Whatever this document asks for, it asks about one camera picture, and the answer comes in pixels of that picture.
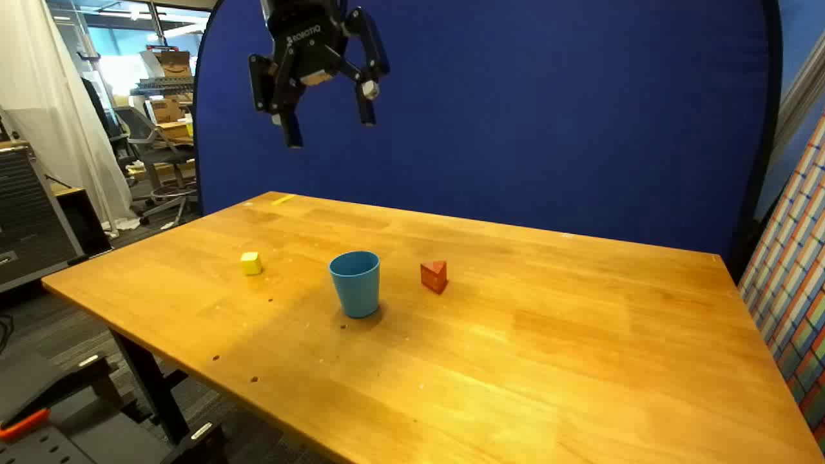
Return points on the black office chair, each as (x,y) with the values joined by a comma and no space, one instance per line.
(137,146)

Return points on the red wooden wedge block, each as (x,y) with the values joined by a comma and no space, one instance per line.
(433,278)

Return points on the colourful checkered panel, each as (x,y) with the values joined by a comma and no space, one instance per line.
(796,284)

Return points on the yellow wooden block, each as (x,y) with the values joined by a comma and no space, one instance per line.
(250,264)

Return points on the light blue plastic cup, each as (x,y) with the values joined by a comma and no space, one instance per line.
(354,284)

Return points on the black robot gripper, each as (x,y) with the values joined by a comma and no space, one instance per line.
(305,42)

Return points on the black table leg frame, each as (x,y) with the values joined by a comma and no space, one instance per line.
(155,387)

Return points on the metal storage shelf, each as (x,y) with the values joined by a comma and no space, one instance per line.
(168,93)

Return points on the blue fabric backdrop screen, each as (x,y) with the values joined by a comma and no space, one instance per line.
(549,111)

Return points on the white curtain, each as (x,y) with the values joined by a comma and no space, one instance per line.
(60,105)

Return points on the black equipment case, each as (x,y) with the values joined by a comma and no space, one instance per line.
(30,220)

